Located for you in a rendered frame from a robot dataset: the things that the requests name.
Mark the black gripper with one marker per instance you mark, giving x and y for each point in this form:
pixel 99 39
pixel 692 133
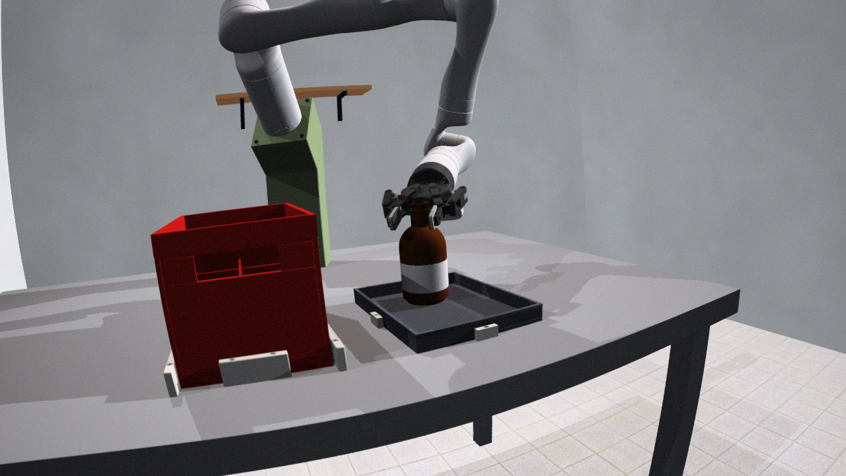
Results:
pixel 431 182

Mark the red crate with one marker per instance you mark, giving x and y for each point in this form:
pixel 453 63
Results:
pixel 215 316

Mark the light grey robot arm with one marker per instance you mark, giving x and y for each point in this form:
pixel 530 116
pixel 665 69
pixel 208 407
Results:
pixel 248 26

